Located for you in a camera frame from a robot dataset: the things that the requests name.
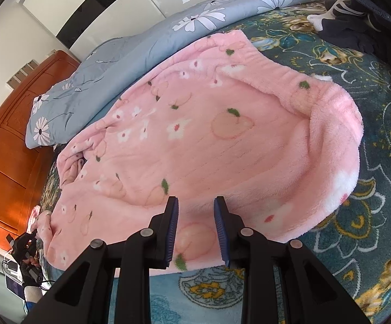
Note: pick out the pink fleece pajama pants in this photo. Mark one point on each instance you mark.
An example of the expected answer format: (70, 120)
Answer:
(215, 148)

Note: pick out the white power strip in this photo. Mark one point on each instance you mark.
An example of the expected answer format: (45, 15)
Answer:
(11, 269)

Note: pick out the wooden headboard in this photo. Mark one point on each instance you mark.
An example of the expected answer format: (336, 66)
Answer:
(9, 162)

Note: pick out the teal floral bed sheet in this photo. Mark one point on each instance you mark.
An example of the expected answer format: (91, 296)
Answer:
(367, 182)

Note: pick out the white wardrobe with black strip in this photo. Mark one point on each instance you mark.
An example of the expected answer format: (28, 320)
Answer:
(107, 3)

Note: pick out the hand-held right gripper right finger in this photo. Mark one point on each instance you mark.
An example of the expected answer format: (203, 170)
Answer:
(220, 233)

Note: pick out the grey floral quilt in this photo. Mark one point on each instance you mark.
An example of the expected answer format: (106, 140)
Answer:
(114, 64)

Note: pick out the black and white garment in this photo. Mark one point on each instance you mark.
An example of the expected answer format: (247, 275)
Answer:
(347, 30)

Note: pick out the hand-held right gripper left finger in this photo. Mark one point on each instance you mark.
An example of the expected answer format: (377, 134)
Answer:
(172, 229)

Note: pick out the person's left hand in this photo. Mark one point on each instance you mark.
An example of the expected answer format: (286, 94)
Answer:
(30, 273)

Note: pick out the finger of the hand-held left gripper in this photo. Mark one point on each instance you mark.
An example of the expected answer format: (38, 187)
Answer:
(34, 233)

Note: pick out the person's left forearm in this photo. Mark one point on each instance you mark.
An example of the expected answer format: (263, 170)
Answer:
(32, 294)

